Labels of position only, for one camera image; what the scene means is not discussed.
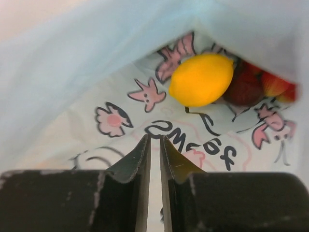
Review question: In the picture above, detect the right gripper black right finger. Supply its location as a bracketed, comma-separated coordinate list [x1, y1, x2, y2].
[160, 136, 309, 232]

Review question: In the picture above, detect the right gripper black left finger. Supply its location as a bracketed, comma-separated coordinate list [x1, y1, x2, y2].
[0, 135, 151, 232]

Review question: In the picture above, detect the blue plastic bag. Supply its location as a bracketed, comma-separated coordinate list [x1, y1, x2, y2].
[0, 0, 309, 173]

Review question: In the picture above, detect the fake strawberries cluster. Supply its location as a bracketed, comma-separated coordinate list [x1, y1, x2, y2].
[243, 61, 297, 103]

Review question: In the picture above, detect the yellow fake lemon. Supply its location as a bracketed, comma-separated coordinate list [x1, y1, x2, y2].
[169, 54, 234, 107]

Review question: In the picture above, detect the dark brown fake fruit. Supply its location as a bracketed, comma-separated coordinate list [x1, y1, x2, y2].
[223, 71, 264, 106]

